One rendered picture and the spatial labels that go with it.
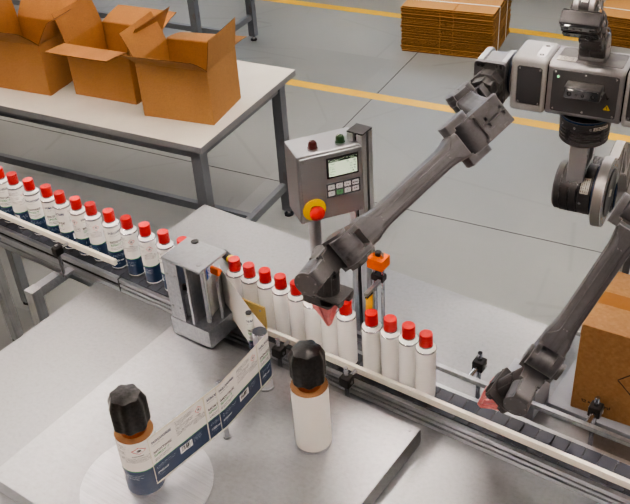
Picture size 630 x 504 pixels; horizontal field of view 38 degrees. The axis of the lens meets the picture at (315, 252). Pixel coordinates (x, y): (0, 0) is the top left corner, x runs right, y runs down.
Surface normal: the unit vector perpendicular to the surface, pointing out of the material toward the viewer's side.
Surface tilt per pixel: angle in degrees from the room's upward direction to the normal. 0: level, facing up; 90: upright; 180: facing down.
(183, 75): 90
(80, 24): 75
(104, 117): 0
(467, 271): 0
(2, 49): 90
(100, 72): 91
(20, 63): 90
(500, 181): 0
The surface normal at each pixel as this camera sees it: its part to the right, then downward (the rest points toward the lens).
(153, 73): -0.37, 0.55
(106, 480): -0.06, -0.81
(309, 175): 0.34, 0.53
